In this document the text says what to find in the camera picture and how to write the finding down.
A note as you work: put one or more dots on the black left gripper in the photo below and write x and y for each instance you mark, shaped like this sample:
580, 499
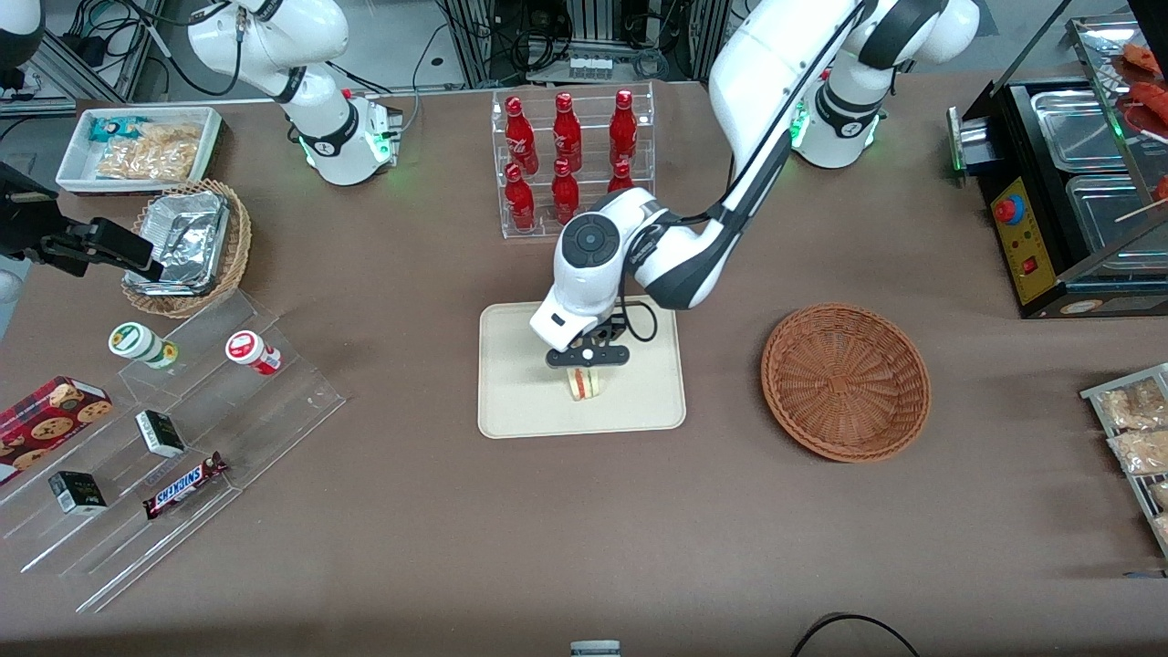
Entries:
616, 328

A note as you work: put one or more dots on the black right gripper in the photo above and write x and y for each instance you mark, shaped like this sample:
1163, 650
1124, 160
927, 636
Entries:
27, 239

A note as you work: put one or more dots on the triangular sandwich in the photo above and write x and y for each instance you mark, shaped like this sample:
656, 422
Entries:
585, 383

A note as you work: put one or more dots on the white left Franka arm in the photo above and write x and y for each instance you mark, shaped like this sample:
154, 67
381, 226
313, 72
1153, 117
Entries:
757, 82

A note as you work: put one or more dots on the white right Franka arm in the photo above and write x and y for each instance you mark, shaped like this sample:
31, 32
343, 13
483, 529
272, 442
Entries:
315, 82

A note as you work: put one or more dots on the cream plastic tray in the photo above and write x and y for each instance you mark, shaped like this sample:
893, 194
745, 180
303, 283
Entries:
639, 392

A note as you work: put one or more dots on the small tan wicker basket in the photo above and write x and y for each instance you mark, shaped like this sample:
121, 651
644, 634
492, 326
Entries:
235, 251

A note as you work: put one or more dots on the round brown wicker basket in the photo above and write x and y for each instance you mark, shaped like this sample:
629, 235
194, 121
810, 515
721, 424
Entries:
844, 383

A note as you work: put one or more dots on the white rectangular bin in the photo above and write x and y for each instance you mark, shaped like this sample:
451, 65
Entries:
78, 169

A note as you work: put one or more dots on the aluminium foil container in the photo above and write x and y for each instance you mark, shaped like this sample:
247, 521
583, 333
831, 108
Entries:
187, 237

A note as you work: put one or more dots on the green lid white bottle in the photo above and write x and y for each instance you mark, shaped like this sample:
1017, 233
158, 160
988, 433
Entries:
137, 343

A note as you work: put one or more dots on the clear bag of chips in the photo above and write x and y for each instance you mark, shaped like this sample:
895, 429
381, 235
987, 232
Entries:
151, 153

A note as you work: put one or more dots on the teal snack packet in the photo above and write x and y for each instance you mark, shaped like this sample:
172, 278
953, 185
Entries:
111, 128

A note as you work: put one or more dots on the clear acrylic bottle rack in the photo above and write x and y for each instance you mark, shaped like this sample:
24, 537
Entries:
500, 219

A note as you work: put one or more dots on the red cookie box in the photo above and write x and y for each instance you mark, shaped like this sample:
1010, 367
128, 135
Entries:
46, 424

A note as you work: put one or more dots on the red lid white bottle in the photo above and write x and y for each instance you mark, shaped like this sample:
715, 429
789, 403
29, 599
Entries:
251, 351

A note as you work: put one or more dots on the red cola bottle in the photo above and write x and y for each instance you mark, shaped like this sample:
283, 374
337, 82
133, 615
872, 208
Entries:
620, 178
520, 137
623, 128
563, 192
520, 203
567, 132

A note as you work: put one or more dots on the small black box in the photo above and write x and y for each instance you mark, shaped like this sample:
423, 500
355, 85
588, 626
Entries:
160, 433
78, 493

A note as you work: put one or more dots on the clear acrylic stepped display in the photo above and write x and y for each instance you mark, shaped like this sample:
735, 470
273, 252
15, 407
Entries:
274, 411

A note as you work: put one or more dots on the Snickers chocolate bar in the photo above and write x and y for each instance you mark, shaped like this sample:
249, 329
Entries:
182, 485

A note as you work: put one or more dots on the small grey device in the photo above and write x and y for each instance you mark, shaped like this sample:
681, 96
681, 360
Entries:
595, 649

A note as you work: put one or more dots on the white power strip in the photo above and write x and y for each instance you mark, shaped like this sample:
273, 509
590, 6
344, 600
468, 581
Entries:
591, 67

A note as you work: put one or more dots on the black food warmer appliance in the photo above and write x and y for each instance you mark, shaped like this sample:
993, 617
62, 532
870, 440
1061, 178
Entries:
1027, 265

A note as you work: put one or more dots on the clear bag of snacks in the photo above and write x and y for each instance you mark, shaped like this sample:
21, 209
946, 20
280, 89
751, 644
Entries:
1131, 406
1161, 529
1159, 495
1141, 452

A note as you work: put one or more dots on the steel warmer pan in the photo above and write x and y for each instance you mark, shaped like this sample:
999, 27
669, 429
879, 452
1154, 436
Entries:
1109, 214
1077, 128

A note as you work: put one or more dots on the red grilled food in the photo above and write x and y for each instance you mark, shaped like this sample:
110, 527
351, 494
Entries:
1145, 91

